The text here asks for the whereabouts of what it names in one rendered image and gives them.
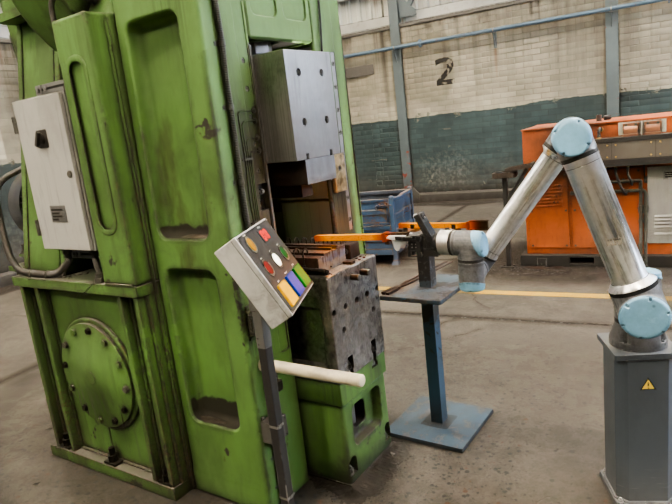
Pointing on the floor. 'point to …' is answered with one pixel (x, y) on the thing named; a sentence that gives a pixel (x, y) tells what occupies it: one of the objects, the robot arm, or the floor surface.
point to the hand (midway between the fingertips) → (390, 235)
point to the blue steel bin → (386, 217)
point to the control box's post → (273, 406)
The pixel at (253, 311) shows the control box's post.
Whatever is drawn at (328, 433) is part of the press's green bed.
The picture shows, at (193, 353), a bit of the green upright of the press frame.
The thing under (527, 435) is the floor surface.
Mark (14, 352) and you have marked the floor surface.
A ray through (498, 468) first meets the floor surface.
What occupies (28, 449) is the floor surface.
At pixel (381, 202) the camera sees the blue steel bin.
